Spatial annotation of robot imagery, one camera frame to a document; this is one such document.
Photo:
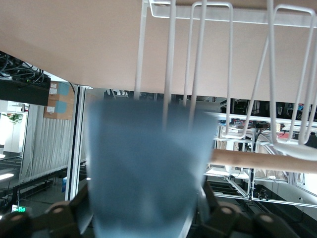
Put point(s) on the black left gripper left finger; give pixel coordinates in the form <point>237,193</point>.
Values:
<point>57,220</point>

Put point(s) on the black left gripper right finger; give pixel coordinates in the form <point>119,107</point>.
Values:
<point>230,220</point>

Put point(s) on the light blue plastic cup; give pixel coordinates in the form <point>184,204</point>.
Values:
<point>148,161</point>

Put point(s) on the green exit sign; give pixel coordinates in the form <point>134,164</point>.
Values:
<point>19,209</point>

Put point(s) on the white pleated curtain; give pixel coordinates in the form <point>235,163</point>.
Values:
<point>47,148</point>

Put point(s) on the green potted plant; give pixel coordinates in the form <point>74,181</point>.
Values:
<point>16,117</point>

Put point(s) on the cardboard boxes with blue labels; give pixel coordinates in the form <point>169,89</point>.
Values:
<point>58,101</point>

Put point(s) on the aluminium frame workstation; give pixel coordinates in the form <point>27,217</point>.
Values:
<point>250,183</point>

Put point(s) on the white aluminium post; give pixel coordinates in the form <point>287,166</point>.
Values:
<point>75,148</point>

